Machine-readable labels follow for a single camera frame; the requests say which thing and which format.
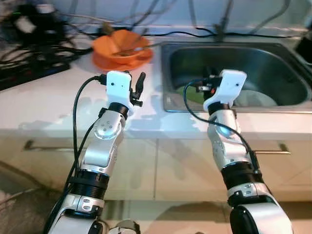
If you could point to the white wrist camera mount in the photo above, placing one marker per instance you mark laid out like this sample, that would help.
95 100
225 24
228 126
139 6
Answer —
231 85
117 87

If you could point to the green plate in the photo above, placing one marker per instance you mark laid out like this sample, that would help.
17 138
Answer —
197 96

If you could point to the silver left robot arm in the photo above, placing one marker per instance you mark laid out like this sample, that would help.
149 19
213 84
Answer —
100 153

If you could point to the black plug-in charger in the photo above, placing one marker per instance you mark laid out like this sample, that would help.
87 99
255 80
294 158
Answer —
44 27

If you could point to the grey bowl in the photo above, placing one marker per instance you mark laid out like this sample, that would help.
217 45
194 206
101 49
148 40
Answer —
258 100

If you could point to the metal faucet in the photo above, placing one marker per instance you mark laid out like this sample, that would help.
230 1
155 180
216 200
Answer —
223 29

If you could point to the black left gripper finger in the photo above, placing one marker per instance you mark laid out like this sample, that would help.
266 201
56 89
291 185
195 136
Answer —
141 83

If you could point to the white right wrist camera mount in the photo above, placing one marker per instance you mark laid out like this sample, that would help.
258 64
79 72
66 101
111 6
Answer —
231 85

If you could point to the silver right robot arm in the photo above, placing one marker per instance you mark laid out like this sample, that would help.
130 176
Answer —
231 146

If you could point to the orange plate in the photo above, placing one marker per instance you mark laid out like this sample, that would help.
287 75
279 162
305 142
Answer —
122 64

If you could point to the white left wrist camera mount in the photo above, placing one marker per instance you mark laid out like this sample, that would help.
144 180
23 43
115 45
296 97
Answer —
117 87

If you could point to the orange bowl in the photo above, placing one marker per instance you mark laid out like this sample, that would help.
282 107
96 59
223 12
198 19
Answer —
109 46

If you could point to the black power strip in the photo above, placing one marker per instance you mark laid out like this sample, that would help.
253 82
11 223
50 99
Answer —
29 73

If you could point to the stainless steel sink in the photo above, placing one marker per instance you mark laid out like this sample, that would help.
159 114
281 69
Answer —
273 68

